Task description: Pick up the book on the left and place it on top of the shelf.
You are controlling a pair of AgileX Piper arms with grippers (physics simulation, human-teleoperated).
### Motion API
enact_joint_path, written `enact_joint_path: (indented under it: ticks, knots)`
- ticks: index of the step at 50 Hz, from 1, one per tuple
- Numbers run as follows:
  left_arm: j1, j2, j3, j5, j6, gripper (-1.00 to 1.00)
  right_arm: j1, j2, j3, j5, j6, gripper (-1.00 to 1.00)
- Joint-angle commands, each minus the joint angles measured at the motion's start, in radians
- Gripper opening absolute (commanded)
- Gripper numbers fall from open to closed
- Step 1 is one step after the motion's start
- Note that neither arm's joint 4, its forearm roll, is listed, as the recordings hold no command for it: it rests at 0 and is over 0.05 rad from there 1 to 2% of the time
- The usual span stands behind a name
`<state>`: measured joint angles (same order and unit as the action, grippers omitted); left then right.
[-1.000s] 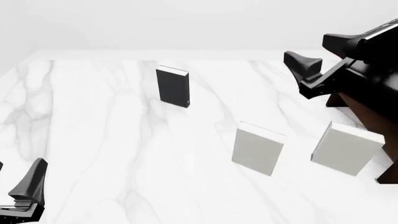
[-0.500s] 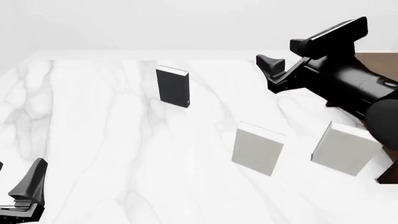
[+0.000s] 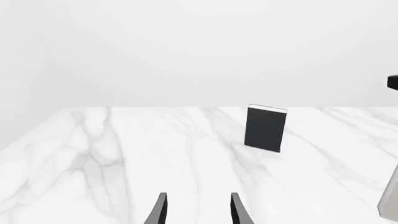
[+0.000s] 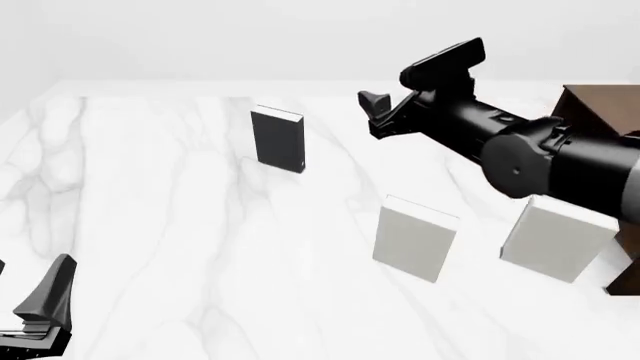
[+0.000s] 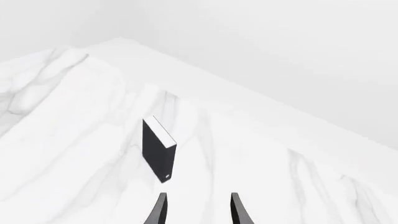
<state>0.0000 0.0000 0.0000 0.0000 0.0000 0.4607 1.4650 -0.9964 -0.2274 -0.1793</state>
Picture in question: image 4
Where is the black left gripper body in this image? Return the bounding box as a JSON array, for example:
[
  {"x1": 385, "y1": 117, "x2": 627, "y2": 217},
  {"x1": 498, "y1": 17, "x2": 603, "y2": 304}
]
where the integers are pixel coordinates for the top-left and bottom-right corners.
[{"x1": 0, "y1": 316, "x2": 74, "y2": 360}]

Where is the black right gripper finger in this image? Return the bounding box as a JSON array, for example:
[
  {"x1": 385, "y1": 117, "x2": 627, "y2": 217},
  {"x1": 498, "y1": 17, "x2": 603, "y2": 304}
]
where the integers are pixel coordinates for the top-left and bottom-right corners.
[{"x1": 357, "y1": 90, "x2": 393, "y2": 122}]

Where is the black book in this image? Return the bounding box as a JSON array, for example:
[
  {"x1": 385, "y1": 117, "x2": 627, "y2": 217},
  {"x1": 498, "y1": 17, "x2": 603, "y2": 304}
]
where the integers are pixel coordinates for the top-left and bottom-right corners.
[{"x1": 250, "y1": 104, "x2": 307, "y2": 175}]

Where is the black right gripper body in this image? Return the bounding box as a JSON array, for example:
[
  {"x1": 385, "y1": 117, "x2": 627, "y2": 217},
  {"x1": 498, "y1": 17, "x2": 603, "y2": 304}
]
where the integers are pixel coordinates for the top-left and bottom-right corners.
[{"x1": 368, "y1": 90, "x2": 437, "y2": 141}]

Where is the large white book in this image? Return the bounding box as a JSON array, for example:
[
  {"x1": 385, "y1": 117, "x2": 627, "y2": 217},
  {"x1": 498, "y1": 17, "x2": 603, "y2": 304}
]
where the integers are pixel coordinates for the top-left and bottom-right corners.
[{"x1": 499, "y1": 194, "x2": 622, "y2": 285}]

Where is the small white book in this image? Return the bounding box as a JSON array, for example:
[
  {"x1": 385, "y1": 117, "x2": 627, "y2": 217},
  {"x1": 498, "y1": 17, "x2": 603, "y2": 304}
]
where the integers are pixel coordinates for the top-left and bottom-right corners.
[{"x1": 371, "y1": 194, "x2": 461, "y2": 284}]

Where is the red-brown wooden shelf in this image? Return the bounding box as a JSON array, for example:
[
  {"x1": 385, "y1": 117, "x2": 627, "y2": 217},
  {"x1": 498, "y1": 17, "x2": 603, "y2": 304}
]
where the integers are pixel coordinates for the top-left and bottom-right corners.
[{"x1": 548, "y1": 84, "x2": 640, "y2": 297}]

